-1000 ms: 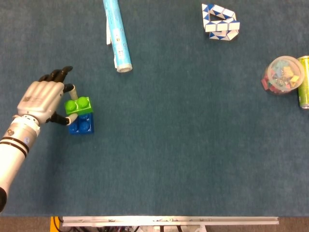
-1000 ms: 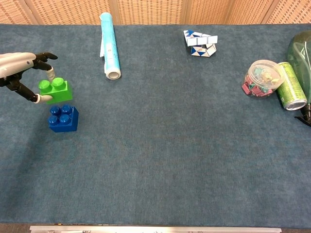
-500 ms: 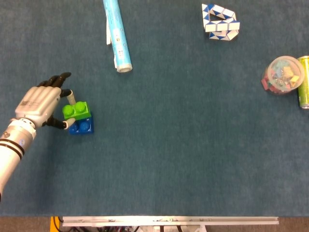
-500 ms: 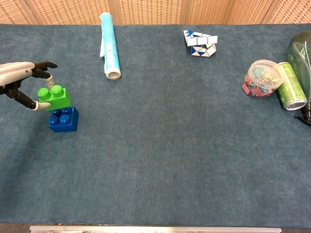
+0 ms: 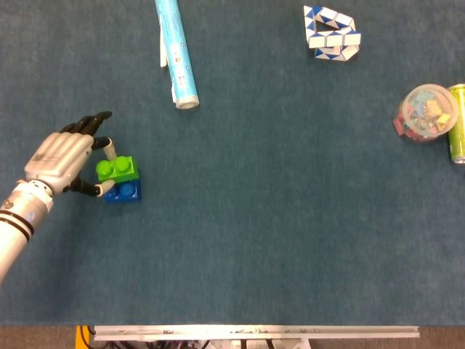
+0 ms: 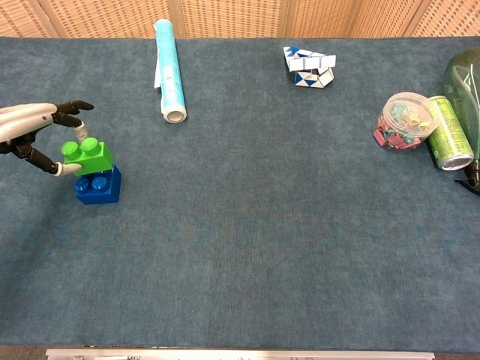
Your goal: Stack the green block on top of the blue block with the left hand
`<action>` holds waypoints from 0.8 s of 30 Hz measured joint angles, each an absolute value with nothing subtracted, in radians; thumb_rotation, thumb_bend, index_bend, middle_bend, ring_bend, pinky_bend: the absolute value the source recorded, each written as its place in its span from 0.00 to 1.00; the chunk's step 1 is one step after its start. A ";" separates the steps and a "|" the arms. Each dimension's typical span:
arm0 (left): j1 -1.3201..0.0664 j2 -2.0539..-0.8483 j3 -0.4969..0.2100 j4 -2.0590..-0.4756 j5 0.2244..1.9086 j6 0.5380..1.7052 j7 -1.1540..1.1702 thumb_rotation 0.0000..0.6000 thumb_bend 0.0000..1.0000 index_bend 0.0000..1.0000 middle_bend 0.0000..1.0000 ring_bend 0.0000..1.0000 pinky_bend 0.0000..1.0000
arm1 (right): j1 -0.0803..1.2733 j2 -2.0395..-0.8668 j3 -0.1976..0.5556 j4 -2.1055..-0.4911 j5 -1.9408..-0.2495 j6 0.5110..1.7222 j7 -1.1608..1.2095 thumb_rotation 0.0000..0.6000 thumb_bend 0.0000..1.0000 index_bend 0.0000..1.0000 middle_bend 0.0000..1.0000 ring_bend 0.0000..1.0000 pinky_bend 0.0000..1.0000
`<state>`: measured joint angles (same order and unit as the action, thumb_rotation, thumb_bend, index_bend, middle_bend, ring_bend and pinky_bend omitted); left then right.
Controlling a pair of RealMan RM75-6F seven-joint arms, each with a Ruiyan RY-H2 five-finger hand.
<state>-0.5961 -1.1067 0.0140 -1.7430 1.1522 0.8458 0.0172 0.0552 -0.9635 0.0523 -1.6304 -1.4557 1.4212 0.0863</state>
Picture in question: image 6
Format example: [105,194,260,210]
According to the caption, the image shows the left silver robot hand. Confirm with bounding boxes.
[0,100,95,178]

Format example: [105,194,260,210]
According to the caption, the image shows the green toy brick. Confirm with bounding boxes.
[60,136,114,178]

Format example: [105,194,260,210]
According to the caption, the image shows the light blue tube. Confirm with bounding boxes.
[152,19,188,125]

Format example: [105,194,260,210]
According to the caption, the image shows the blue toy brick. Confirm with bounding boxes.
[73,163,123,206]

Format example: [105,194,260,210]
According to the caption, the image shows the blue table mat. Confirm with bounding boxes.
[0,35,480,353]

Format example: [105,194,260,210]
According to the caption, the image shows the woven bamboo screen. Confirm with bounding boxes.
[0,0,480,40]

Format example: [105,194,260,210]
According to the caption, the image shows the blue and white snake puzzle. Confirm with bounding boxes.
[282,45,338,90]

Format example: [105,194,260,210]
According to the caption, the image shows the clear jar of binder clips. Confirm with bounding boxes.
[371,91,440,152]

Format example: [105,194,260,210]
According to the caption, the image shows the green drink can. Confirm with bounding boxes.
[425,94,476,172]

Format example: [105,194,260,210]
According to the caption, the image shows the green translucent bag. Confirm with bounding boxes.
[441,47,480,197]

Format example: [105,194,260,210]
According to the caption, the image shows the aluminium rail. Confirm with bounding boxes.
[45,348,436,360]

